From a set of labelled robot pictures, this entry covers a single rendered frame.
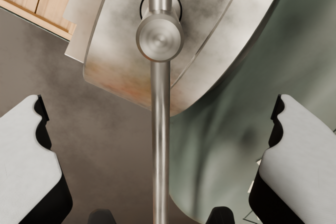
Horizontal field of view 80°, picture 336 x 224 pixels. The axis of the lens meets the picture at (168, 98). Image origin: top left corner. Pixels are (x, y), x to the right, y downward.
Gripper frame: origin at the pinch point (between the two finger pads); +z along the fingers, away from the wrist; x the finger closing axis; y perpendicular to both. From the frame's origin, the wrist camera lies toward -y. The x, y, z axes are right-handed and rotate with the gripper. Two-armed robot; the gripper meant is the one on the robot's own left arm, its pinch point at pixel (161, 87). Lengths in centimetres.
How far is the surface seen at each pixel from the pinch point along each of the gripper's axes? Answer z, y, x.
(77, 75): 123, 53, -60
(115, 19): 6.7, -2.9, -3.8
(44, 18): 39.8, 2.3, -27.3
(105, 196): 112, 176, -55
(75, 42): 17.5, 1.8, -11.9
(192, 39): 6.5, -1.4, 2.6
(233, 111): 7.2, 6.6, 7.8
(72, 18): 18.2, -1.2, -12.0
